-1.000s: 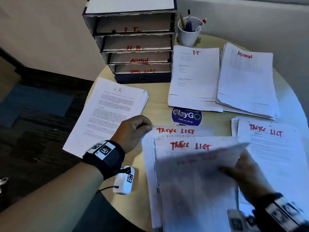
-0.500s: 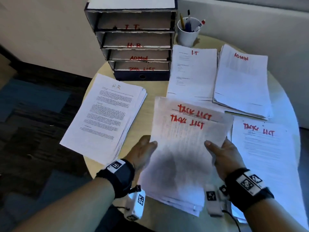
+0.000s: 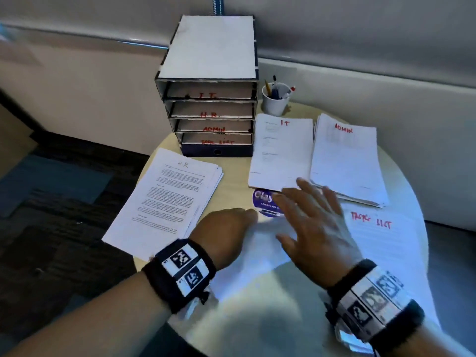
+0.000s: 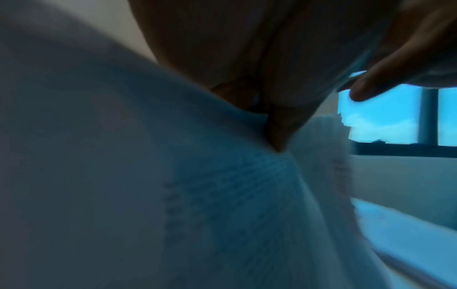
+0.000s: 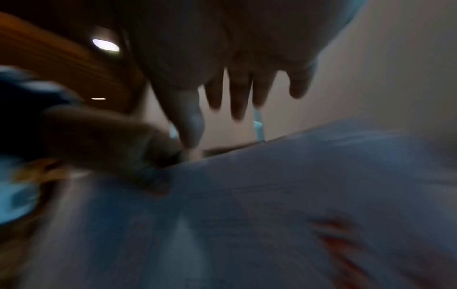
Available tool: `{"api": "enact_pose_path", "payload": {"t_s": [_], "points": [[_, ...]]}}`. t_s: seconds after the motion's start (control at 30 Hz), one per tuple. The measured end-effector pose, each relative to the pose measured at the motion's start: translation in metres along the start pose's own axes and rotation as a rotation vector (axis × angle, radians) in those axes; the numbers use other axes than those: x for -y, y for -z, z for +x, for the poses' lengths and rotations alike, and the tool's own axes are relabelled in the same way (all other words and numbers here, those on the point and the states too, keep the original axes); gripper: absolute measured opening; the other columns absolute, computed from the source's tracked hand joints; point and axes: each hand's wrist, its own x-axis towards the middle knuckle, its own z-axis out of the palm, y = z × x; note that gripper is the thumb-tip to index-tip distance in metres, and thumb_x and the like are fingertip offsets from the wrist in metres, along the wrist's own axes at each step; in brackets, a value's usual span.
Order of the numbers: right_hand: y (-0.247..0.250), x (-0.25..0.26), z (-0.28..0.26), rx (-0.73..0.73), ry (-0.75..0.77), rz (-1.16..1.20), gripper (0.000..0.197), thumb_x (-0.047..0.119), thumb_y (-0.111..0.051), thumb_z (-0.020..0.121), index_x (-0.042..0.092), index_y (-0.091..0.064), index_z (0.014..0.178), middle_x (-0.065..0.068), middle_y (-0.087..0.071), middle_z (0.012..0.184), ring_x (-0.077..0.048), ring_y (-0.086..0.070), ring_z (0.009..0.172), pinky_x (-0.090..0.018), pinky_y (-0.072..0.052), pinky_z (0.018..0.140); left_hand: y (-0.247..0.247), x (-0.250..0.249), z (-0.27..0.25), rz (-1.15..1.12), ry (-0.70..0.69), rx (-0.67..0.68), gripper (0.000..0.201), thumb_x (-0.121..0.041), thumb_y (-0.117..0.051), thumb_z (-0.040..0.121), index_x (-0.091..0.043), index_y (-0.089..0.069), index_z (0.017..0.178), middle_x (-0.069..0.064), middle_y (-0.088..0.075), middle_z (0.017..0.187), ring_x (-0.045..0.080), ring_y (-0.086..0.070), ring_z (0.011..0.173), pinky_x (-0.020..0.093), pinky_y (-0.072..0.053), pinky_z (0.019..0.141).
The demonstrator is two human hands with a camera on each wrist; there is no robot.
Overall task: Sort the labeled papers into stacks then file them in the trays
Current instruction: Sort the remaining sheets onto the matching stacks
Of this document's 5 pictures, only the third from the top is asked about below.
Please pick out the person's right forearm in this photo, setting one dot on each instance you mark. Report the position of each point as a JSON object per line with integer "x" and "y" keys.
{"x": 424, "y": 345}

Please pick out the Admin paper stack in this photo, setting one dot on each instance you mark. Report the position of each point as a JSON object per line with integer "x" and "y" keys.
{"x": 364, "y": 200}

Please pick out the round wooden table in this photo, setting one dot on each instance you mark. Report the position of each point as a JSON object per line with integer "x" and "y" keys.
{"x": 230, "y": 182}

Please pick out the yellow pencil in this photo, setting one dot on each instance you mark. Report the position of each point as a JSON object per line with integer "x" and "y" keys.
{"x": 267, "y": 87}

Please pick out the white red-capped marker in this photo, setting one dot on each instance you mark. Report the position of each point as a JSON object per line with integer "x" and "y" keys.
{"x": 289, "y": 91}

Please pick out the cardboard document tray organizer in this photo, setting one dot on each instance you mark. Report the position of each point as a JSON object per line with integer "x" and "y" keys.
{"x": 208, "y": 48}

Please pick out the Task Lists paper stack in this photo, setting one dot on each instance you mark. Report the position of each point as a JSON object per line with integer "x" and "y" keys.
{"x": 431, "y": 293}

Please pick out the blue pen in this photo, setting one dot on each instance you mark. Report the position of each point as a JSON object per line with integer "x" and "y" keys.
{"x": 275, "y": 94}

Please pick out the white pen cup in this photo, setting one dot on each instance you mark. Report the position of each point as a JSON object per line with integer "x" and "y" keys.
{"x": 275, "y": 107}

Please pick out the person's left hand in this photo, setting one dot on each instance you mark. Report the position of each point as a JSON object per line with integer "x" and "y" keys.
{"x": 223, "y": 234}

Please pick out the person's left forearm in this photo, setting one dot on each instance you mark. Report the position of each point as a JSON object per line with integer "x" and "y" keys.
{"x": 85, "y": 323}

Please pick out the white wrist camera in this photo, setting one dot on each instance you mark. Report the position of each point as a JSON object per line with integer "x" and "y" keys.
{"x": 189, "y": 306}
{"x": 349, "y": 340}

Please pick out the unsorted paper stack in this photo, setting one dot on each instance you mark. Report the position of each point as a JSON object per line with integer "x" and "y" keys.
{"x": 163, "y": 204}

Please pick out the person's right hand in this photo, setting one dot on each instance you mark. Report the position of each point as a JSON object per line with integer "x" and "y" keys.
{"x": 320, "y": 241}

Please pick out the paper sheet marked IT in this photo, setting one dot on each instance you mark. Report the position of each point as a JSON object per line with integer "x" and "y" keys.
{"x": 282, "y": 156}

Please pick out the I.T. paper stack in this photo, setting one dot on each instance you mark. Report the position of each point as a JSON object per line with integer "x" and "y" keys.
{"x": 256, "y": 187}

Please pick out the H.R. paper stack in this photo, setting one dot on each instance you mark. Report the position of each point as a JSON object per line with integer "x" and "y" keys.
{"x": 219, "y": 174}

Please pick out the blue dotted blind strip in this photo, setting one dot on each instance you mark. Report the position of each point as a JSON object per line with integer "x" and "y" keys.
{"x": 218, "y": 5}

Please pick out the black pen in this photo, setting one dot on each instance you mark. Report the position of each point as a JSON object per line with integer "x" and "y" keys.
{"x": 274, "y": 81}

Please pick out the blue round disc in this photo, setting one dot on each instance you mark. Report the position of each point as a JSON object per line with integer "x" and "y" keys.
{"x": 262, "y": 202}

